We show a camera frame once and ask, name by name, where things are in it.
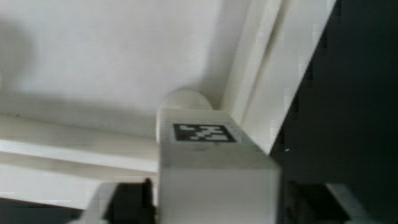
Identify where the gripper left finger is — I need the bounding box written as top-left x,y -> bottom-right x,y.
77,179 -> 157,224

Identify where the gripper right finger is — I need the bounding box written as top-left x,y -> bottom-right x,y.
279,181 -> 384,224

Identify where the white leg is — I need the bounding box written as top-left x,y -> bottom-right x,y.
157,90 -> 281,224

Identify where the white square table top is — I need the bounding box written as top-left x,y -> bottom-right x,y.
0,0 -> 338,208

